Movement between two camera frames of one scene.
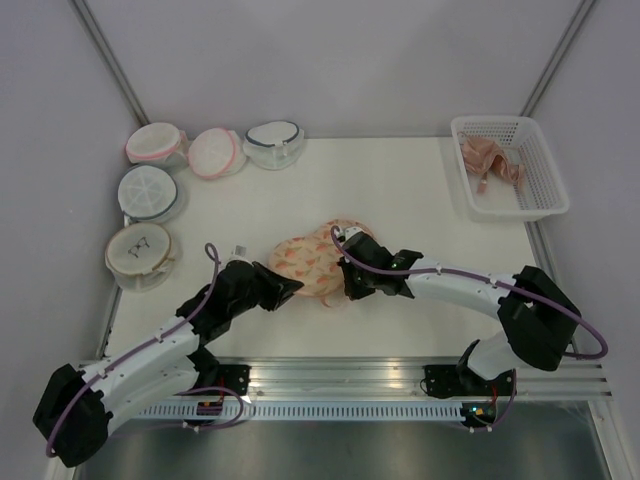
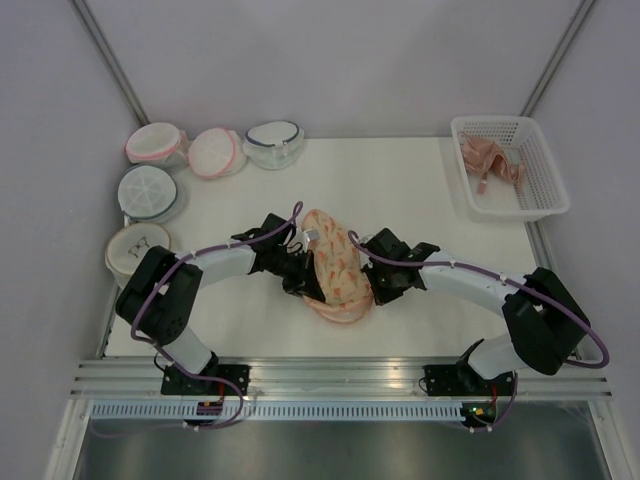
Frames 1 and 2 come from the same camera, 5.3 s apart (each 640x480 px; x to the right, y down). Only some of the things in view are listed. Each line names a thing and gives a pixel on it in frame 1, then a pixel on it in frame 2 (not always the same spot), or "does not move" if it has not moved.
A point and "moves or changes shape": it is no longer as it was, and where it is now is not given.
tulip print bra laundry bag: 312,260 moves or changes shape
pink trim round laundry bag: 157,143 does not move
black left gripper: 273,283 -> 306,277
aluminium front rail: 587,378 does not move
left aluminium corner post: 109,60 does not move
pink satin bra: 479,155 does not move
